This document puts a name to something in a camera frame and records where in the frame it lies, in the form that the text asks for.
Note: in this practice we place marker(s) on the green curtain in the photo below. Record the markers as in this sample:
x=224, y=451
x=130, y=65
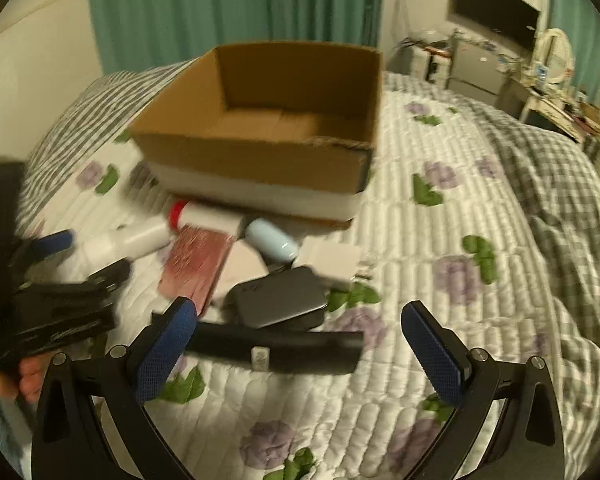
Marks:
x=139, y=34

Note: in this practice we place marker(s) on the white dressing table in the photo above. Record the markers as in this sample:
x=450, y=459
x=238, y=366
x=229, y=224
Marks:
x=530, y=107

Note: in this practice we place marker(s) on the white oval mirror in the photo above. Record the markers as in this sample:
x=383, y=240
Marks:
x=553, y=60

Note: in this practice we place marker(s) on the white floral quilt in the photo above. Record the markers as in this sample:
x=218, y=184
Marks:
x=438, y=223

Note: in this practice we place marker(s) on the black wall television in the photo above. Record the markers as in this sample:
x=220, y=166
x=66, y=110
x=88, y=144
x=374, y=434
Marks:
x=514, y=20

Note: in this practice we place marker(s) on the white square charger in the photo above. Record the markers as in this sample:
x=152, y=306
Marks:
x=337, y=265

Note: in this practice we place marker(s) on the grey small refrigerator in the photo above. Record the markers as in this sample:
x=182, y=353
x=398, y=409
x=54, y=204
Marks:
x=476, y=72

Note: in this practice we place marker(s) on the dark grey 65W charger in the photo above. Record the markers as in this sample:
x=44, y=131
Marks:
x=293, y=299

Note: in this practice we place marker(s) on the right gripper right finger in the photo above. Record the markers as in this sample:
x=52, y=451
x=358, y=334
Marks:
x=469, y=384

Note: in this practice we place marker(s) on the person's left hand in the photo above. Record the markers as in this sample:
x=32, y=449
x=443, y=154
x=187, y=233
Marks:
x=27, y=380

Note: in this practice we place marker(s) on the grey checkered blanket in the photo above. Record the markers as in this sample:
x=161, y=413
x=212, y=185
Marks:
x=559, y=193

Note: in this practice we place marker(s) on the black comb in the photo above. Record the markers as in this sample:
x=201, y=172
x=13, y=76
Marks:
x=278, y=351

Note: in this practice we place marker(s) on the white plastic bottle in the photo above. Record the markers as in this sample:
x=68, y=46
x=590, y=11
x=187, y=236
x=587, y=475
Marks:
x=130, y=242

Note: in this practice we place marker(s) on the light blue oval case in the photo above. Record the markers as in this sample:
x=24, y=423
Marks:
x=270, y=241

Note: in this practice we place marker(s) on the green curtain right window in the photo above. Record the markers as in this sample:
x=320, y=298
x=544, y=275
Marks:
x=580, y=21

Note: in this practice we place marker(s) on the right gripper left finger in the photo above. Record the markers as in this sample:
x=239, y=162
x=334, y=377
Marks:
x=132, y=375

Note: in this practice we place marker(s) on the white suitcase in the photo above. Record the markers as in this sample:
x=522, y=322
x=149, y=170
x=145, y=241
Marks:
x=431, y=65

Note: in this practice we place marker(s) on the brown cardboard box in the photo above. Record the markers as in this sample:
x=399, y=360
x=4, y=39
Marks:
x=284, y=127

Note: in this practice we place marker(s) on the white paper card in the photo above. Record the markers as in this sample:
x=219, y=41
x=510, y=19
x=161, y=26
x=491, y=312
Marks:
x=242, y=264

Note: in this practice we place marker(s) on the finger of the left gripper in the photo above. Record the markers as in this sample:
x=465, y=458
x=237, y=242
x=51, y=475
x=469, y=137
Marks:
x=51, y=244
x=108, y=279

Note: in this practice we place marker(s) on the white tube red cap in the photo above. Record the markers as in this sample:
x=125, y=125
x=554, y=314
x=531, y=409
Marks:
x=189, y=213

